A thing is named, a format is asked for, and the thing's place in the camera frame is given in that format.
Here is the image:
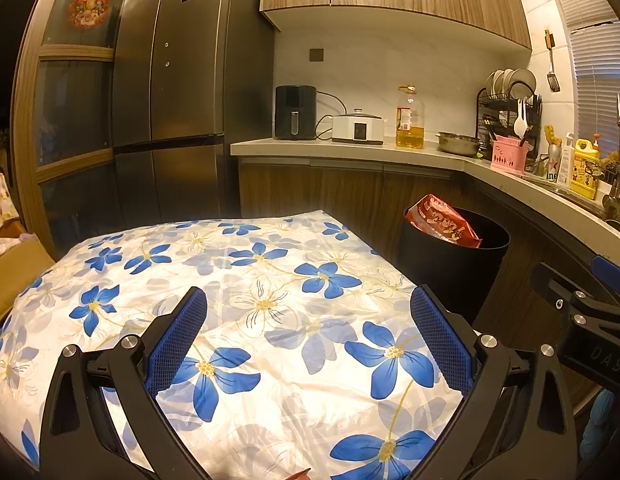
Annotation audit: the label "cooking oil bottle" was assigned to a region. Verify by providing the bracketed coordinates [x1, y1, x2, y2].
[395, 86, 425, 150]

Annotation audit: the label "floral chair cover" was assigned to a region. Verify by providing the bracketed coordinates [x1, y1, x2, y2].
[0, 172, 21, 235]

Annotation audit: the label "blue clothing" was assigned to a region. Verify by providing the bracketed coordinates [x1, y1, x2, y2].
[582, 387, 620, 461]

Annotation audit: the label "yellow detergent bottle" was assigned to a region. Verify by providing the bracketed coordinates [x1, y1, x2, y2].
[572, 139, 601, 200]

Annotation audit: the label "blue floral white cloth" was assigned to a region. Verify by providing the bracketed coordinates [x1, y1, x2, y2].
[0, 207, 483, 480]

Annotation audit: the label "white electric cooker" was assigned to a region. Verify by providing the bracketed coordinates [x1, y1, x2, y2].
[331, 108, 385, 146]

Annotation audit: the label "row of white dishes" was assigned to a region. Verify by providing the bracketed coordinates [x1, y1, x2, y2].
[484, 67, 538, 101]

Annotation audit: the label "pink utensil holder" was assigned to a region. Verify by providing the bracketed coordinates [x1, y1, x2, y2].
[490, 135, 528, 175]

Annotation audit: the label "mustard cushion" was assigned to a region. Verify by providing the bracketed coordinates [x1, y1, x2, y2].
[0, 237, 56, 331]

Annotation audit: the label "steel basin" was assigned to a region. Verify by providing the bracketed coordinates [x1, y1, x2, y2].
[436, 131, 483, 157]

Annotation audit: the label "red round door sticker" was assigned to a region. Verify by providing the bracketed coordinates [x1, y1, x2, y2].
[66, 0, 112, 28]

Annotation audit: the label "black trash bin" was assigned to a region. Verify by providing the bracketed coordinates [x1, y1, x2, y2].
[400, 206, 511, 326]

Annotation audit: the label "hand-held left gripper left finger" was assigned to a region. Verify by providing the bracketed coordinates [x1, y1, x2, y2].
[40, 286, 211, 480]

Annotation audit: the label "wooden lower cabinets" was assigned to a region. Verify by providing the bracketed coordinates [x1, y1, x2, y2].
[237, 156, 620, 411]

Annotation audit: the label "red printed snack bag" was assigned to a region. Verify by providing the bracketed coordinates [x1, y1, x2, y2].
[405, 193, 483, 249]

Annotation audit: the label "black dish rack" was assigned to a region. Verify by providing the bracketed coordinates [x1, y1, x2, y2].
[476, 67, 543, 161]

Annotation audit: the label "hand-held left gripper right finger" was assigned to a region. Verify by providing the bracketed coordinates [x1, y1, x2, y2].
[410, 284, 580, 480]

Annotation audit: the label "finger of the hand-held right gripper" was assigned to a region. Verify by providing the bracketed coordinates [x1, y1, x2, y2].
[532, 261, 620, 328]
[591, 255, 620, 287]

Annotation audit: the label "pale stone countertop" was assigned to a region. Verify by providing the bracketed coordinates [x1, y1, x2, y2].
[230, 137, 620, 271]

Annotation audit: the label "silver drink can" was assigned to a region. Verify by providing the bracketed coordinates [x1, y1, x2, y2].
[546, 144, 563, 183]

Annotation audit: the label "black air fryer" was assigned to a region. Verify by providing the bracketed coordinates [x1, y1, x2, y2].
[274, 85, 318, 141]

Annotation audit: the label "dark steel refrigerator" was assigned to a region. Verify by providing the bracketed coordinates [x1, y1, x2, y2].
[112, 0, 275, 238]

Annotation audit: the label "white pump bottle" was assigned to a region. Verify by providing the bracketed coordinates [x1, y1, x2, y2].
[560, 132, 576, 188]

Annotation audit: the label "pale pink cloth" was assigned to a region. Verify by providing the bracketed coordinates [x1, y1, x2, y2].
[0, 234, 28, 261]

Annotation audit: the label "black power cable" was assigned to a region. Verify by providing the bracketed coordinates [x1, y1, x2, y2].
[315, 92, 348, 140]

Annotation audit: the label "wooden glass-door cabinet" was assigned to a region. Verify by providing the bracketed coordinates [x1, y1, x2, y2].
[10, 0, 165, 261]

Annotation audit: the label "hanging slotted spatula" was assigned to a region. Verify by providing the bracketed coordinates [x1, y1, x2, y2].
[544, 30, 561, 93]

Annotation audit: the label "white window blind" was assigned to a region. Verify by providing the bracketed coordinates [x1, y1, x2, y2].
[544, 0, 620, 156]

